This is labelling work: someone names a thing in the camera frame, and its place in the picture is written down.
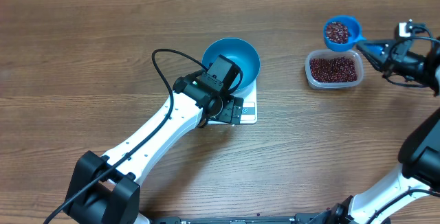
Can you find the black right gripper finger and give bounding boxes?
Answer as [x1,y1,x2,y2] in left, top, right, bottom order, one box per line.
[356,39,396,47]
[357,47,385,72]

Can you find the white digital kitchen scale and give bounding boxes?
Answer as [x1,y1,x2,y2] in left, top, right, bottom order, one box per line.
[207,80,258,125]

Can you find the blue plastic measuring scoop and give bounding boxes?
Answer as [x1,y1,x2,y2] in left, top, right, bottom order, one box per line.
[323,15,384,55]

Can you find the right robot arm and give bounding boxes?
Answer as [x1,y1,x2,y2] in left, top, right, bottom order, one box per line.
[314,36,439,223]

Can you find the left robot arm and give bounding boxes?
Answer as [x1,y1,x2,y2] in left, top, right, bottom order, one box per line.
[61,72,256,223]

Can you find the blue bowl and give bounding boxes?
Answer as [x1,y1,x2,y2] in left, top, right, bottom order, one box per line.
[202,38,261,91]

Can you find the red beans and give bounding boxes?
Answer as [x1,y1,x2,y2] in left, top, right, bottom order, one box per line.
[309,21,358,84]

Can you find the clear plastic container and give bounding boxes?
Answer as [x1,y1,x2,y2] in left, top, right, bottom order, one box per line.
[305,49,364,90]

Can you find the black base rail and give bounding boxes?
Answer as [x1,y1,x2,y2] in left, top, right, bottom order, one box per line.
[134,211,355,224]

